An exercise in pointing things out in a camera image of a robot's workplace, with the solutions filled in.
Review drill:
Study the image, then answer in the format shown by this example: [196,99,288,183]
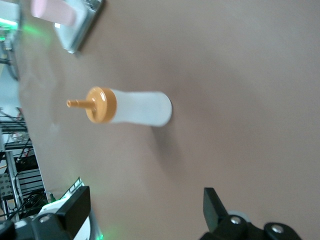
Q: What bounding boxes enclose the pink plastic cup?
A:
[30,0,77,26]

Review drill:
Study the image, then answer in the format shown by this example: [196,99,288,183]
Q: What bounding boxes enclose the metal equipment rack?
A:
[0,107,47,223]

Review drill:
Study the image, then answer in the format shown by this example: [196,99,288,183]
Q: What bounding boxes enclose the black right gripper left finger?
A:
[0,185,91,240]

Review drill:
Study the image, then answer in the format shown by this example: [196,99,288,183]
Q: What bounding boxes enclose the brown table cover sheet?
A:
[14,0,320,240]

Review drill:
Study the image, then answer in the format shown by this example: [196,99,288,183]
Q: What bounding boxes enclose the white sauce bottle orange cap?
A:
[66,86,173,128]

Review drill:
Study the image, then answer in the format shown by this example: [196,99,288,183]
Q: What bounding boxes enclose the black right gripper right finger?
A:
[199,187,305,240]

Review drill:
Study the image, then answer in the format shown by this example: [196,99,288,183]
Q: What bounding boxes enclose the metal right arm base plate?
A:
[59,176,85,201]

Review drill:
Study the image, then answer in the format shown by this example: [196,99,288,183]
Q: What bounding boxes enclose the silver digital kitchen scale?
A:
[53,0,106,55]

